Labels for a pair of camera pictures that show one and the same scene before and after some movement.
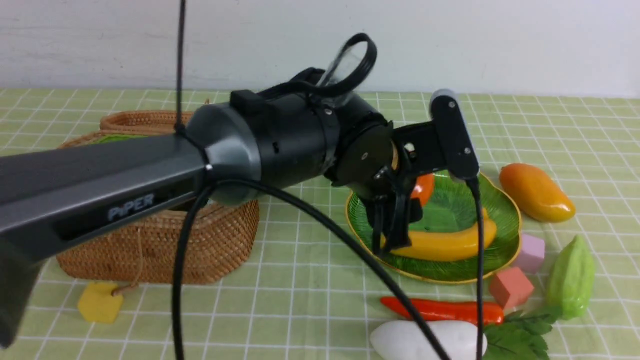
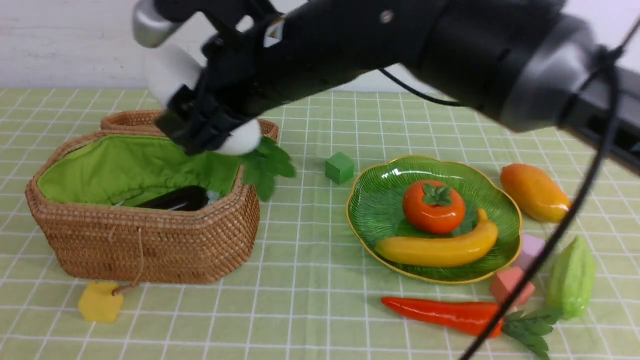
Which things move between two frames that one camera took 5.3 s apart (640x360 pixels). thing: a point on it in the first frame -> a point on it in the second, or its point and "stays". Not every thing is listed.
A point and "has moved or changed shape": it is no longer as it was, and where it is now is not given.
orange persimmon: (423, 188) has moved or changed shape
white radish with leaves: (403, 340) -> (167, 68)
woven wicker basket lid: (154, 121) stays
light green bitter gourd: (571, 280) stays
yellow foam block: (98, 303) stays
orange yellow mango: (536, 193) stays
